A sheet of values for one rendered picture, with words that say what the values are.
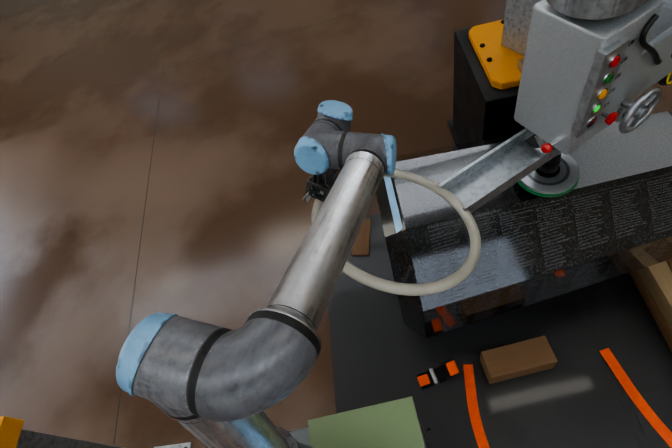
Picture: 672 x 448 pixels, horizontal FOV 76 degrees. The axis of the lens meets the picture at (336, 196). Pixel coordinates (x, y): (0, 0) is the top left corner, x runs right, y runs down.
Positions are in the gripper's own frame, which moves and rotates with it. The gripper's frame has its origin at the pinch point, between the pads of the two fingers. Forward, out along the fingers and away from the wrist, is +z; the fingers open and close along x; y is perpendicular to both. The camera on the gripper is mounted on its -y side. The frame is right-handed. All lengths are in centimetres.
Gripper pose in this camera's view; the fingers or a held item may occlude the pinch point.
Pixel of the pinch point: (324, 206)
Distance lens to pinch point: 134.1
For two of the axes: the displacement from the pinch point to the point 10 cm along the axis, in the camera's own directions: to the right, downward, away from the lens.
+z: -1.3, 7.4, 6.6
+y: -4.7, 5.4, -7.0
